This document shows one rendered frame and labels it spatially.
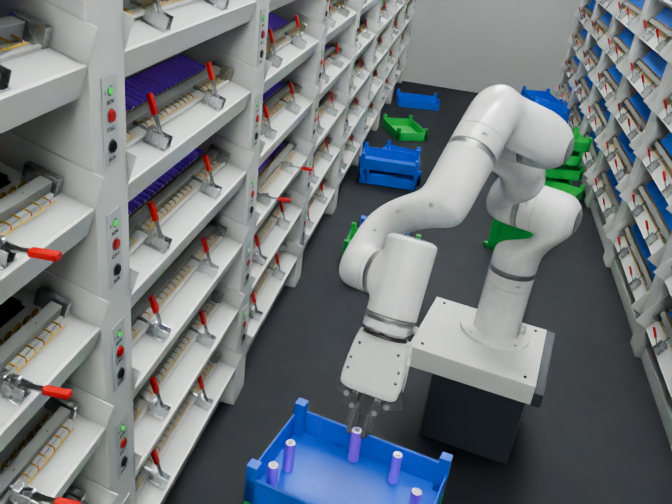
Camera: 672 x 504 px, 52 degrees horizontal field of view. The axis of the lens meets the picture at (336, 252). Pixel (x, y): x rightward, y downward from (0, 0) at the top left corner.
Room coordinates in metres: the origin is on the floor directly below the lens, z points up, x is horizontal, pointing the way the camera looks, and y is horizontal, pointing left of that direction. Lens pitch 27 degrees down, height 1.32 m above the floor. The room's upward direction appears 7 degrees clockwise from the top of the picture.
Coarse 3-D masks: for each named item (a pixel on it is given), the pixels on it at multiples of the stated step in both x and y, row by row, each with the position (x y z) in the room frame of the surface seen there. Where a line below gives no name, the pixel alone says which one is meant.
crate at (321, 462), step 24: (288, 432) 0.98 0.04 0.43; (312, 432) 1.01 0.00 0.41; (336, 432) 0.99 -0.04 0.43; (264, 456) 0.89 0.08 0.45; (312, 456) 0.96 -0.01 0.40; (336, 456) 0.96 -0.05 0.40; (360, 456) 0.97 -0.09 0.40; (384, 456) 0.96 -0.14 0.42; (408, 456) 0.95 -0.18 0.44; (264, 480) 0.88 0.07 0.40; (288, 480) 0.89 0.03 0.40; (312, 480) 0.90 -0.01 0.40; (336, 480) 0.91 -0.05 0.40; (360, 480) 0.91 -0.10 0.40; (384, 480) 0.92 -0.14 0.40; (408, 480) 0.93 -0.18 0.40; (432, 480) 0.93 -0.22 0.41
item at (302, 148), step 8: (288, 136) 2.24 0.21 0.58; (296, 136) 2.23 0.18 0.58; (296, 144) 2.22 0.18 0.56; (304, 144) 2.23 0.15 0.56; (312, 144) 2.23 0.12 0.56; (280, 152) 2.17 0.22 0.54; (296, 152) 2.23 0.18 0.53; (304, 152) 2.23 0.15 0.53; (288, 160) 2.14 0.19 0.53; (296, 160) 2.16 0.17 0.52; (304, 160) 2.19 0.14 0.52; (296, 168) 2.10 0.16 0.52; (280, 176) 2.00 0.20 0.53; (288, 176) 2.02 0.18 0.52; (296, 176) 2.14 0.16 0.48; (272, 184) 1.92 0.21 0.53; (280, 184) 1.94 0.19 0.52; (288, 184) 2.00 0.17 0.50; (264, 192) 1.85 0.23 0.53; (272, 192) 1.87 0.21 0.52; (280, 192) 1.89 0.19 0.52; (272, 200) 1.82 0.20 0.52; (256, 208) 1.74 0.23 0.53; (264, 208) 1.76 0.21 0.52; (272, 208) 1.85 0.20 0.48; (256, 216) 1.63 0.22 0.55; (264, 216) 1.74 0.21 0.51; (256, 224) 1.66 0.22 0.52
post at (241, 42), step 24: (264, 0) 1.59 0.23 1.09; (216, 48) 1.55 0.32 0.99; (240, 48) 1.54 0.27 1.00; (264, 48) 1.62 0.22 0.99; (264, 72) 1.63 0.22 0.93; (240, 120) 1.54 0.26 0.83; (240, 144) 1.54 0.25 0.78; (240, 192) 1.54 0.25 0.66; (240, 216) 1.54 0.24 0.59; (240, 264) 1.54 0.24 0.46; (240, 288) 1.54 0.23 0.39; (240, 312) 1.55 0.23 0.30; (240, 360) 1.58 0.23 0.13; (240, 384) 1.60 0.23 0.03
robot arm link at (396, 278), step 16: (400, 240) 0.98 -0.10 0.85; (416, 240) 0.98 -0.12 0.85; (384, 256) 0.99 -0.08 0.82; (400, 256) 0.97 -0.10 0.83; (416, 256) 0.97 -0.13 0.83; (432, 256) 0.98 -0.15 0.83; (368, 272) 0.98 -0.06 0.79; (384, 272) 0.97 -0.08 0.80; (400, 272) 0.96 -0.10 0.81; (416, 272) 0.96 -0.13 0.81; (368, 288) 0.98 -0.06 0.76; (384, 288) 0.95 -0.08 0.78; (400, 288) 0.94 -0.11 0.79; (416, 288) 0.95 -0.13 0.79; (368, 304) 0.96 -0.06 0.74; (384, 304) 0.94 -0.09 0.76; (400, 304) 0.93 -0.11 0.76; (416, 304) 0.95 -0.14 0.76; (400, 320) 0.93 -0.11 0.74; (416, 320) 0.95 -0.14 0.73
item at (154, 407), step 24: (216, 288) 1.54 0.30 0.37; (216, 312) 1.49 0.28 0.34; (192, 336) 1.37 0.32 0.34; (216, 336) 1.37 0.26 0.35; (168, 360) 1.26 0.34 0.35; (192, 360) 1.29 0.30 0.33; (144, 384) 1.13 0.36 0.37; (168, 384) 1.19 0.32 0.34; (192, 384) 1.23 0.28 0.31; (144, 408) 1.09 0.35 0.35; (168, 408) 1.10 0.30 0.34; (144, 432) 1.04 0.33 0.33; (144, 456) 0.98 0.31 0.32
